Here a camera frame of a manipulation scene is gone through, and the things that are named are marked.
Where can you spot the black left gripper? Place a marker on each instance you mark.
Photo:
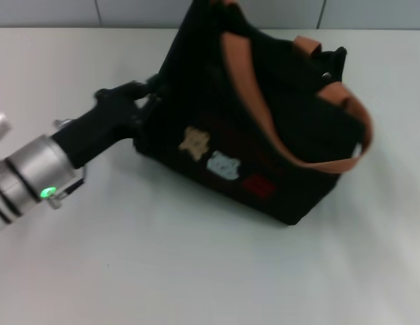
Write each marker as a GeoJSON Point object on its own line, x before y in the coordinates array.
{"type": "Point", "coordinates": [101, 125]}

